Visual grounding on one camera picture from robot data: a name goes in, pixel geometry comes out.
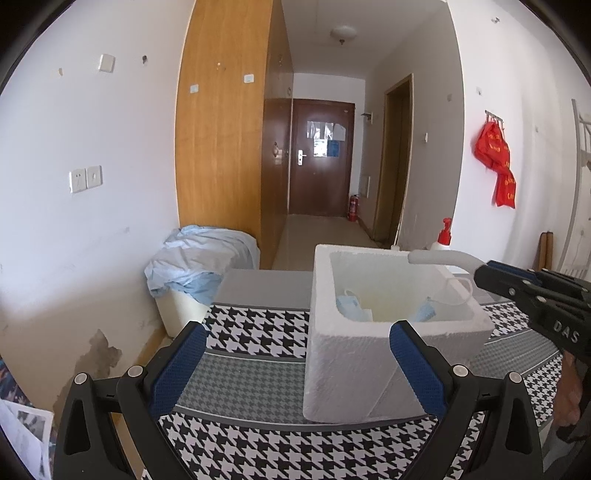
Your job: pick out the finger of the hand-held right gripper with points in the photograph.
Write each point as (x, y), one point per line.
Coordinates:
(503, 286)
(512, 270)

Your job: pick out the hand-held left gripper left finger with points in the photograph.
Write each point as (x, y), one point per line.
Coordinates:
(180, 364)

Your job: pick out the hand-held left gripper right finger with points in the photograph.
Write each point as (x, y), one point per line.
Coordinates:
(418, 364)

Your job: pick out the white foam box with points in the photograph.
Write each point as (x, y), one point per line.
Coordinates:
(351, 369)

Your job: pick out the white face mask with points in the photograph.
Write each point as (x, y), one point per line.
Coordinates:
(438, 256)

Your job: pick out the blue face mask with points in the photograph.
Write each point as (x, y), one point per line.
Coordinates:
(427, 314)
(353, 309)

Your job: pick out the person's right hand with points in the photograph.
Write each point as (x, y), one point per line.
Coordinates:
(570, 392)

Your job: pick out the wooden boards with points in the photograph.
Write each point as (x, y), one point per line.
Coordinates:
(547, 249)

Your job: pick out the white storage bin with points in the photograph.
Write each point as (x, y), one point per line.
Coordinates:
(180, 309)

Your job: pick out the white pump bottle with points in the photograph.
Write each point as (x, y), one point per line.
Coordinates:
(445, 235)

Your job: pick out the houndstooth tablecloth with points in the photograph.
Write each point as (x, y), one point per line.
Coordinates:
(258, 369)

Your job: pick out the red printed bag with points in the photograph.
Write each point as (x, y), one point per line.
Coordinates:
(491, 147)
(506, 189)

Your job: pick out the light blue cloth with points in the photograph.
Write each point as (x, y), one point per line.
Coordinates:
(198, 254)

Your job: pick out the wooden side door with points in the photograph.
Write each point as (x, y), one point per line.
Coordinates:
(392, 161)

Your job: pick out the red fire extinguisher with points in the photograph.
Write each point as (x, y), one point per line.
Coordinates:
(353, 207)

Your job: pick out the printed paper sheets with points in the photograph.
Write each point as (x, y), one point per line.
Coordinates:
(23, 429)

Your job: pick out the dark brown entry door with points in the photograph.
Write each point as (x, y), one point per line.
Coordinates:
(323, 184)

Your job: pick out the wooden wardrobe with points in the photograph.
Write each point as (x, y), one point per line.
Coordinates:
(217, 161)

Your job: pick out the blue door notice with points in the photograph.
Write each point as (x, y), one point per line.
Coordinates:
(328, 147)

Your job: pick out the grey door notice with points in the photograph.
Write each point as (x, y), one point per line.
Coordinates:
(325, 130)

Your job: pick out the round ceiling lamp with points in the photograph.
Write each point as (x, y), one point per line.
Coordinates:
(343, 33)

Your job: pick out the white metal bed frame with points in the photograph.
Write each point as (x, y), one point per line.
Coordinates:
(579, 175)

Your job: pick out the metal wall hook rack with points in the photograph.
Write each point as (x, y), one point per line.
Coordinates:
(495, 115)

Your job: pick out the white wall panel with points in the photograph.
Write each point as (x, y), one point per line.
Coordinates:
(369, 185)

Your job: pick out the white wall socket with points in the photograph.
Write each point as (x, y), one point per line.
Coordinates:
(77, 180)

